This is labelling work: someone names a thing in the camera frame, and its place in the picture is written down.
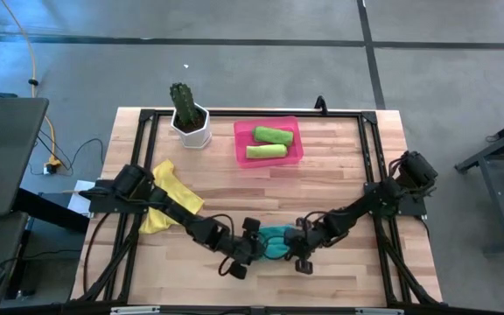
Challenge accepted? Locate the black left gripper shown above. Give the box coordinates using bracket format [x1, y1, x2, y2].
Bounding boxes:
[220, 216, 266, 281]

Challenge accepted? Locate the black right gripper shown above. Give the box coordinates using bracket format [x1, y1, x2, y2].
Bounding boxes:
[284, 216, 326, 277]

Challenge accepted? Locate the teal microfiber towel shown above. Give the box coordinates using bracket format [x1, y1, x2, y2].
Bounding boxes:
[251, 224, 299, 263]

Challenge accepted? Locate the yellow microfiber towel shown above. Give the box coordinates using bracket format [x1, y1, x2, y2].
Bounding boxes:
[138, 158, 206, 235]

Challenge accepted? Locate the lime green microfiber towel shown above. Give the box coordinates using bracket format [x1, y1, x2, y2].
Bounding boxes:
[245, 143, 289, 160]

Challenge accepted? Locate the pink plastic basket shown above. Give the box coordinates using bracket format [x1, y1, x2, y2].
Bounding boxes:
[233, 115, 305, 170]

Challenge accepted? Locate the black clamp hook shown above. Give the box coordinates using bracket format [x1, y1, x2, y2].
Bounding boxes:
[313, 94, 329, 116]

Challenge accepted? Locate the green cactus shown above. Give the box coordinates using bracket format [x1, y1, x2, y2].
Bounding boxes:
[168, 81, 205, 128]

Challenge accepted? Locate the white paper sheet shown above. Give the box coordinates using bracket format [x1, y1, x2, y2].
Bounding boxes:
[66, 179, 96, 216]

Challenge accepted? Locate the yellow power plug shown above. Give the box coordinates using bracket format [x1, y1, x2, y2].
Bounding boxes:
[43, 157, 64, 176]

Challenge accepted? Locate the dark grey desk top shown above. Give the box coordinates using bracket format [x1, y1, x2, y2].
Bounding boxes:
[0, 96, 51, 219]

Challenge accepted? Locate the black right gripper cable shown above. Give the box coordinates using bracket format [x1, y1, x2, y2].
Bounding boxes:
[258, 211, 328, 260]

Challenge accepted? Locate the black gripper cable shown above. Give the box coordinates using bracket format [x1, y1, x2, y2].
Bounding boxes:
[258, 211, 328, 260]
[210, 213, 236, 277]

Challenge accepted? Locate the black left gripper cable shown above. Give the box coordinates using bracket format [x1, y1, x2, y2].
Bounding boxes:
[210, 213, 236, 277]

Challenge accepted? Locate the silver metal bracket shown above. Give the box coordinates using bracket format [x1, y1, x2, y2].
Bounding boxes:
[354, 307, 405, 315]
[109, 305, 162, 315]

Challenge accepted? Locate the black aluminium table frame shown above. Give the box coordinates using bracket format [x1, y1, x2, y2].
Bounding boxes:
[70, 108, 444, 307]

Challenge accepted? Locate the black floor power cable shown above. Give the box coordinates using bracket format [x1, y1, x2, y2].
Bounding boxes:
[35, 133, 106, 177]

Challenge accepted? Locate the orange floor cable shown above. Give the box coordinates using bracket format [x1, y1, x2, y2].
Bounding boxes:
[0, 0, 63, 170]

